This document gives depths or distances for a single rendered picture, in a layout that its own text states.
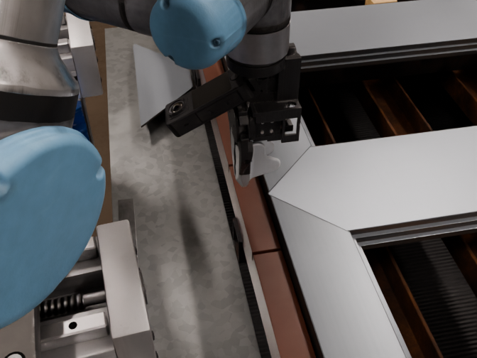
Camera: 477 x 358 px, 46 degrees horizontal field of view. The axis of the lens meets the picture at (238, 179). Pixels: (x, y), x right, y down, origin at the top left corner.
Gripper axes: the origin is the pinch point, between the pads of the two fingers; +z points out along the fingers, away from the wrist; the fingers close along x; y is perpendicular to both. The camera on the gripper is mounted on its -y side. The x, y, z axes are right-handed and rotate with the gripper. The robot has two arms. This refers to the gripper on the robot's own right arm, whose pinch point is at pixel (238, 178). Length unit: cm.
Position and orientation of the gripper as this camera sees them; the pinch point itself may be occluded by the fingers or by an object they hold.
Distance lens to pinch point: 79.5
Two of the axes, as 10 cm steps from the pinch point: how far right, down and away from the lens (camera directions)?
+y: 9.8, -1.3, 1.4
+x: -1.9, -6.7, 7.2
